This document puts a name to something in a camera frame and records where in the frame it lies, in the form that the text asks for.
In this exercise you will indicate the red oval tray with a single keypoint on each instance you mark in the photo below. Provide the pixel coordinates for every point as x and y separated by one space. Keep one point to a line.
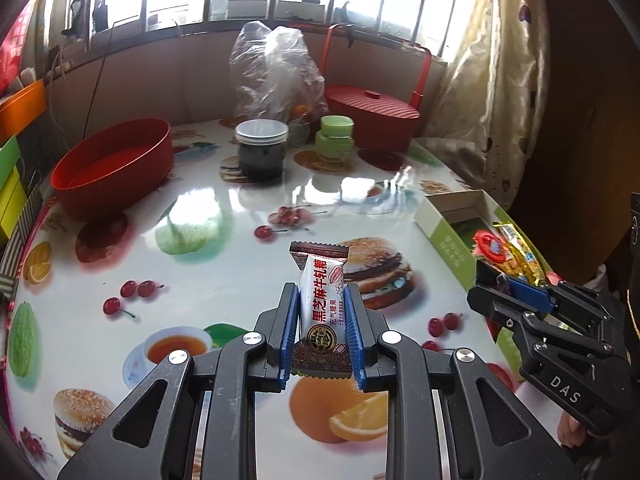
114 168

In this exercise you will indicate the green white gift box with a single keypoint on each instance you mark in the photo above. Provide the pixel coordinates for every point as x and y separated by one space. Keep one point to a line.
449 220

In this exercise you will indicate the orange jelly cup red lid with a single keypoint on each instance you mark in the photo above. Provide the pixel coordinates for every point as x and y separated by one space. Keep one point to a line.
490 246

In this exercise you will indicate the white sesame nougat packet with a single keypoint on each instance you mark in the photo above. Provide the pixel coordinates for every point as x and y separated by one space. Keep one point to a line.
321 351

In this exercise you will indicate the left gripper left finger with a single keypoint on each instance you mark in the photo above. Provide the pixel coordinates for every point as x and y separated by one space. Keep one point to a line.
195 409

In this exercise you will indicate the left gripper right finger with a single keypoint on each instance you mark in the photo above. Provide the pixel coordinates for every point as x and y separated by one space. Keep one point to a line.
449 415

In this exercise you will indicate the clear plastic bag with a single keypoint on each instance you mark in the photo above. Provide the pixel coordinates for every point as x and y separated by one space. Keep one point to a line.
272 72

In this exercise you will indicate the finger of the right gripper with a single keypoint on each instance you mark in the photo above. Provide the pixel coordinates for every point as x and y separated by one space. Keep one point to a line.
569 303
501 308

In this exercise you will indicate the green lidded jar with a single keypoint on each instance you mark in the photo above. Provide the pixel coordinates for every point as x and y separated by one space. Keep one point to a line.
334 142

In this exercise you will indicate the long gold snack bar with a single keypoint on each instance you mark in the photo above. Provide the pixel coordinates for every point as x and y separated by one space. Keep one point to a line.
523 254

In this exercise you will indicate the orange box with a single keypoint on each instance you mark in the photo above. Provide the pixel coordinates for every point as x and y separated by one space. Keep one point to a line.
21 109

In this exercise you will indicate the red snack bag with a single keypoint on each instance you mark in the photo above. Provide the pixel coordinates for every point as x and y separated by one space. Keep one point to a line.
12 47

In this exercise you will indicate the floral cream curtain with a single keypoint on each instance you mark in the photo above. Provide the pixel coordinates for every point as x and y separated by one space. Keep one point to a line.
487 114

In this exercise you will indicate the dark jar white lid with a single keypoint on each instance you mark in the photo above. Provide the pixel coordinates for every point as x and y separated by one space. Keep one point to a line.
262 147

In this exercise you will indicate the red basket with handle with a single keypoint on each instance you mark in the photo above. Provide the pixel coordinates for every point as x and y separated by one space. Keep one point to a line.
381 123

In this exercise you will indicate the person right hand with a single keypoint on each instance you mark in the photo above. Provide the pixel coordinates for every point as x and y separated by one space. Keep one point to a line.
572 433

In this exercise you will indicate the green yellow stacked boxes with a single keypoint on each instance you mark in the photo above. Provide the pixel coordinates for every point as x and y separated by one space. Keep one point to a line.
12 196

